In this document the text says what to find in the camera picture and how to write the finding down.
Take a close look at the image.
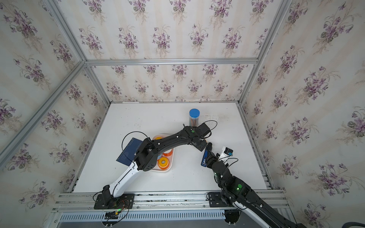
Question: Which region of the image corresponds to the orange sealing tape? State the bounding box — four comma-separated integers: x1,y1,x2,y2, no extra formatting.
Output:
163,149,174,157
157,156,171,171

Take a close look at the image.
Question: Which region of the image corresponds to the white storage box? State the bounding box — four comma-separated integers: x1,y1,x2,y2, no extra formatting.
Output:
151,148,175,173

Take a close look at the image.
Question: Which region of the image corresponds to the orange sealing tape bottom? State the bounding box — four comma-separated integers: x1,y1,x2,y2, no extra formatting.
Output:
157,156,171,171

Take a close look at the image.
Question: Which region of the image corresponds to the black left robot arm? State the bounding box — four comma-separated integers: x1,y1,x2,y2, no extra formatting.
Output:
99,123,212,207

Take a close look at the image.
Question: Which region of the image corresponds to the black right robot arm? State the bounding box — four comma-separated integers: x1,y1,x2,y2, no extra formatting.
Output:
205,150,305,228

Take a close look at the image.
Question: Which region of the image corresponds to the blue-capped pencil tube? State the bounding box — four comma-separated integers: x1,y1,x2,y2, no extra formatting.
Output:
189,108,200,126

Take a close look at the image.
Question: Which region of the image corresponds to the blue book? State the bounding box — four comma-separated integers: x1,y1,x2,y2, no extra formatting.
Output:
116,138,143,166

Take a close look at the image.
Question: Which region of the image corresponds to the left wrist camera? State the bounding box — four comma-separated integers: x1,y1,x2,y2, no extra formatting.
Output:
196,123,212,139

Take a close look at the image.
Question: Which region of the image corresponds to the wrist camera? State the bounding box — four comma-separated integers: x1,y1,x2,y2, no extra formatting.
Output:
218,147,233,162
196,123,212,139

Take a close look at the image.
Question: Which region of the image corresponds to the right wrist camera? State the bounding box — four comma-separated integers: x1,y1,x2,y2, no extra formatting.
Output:
218,147,233,162

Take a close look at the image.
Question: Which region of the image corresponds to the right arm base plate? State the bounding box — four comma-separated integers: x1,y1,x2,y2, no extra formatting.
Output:
206,192,234,208

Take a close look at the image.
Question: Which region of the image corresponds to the aluminium front rail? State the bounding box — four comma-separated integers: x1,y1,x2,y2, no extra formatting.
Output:
52,190,291,221

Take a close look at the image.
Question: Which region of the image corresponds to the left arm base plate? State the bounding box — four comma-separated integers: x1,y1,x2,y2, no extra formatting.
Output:
93,193,135,210

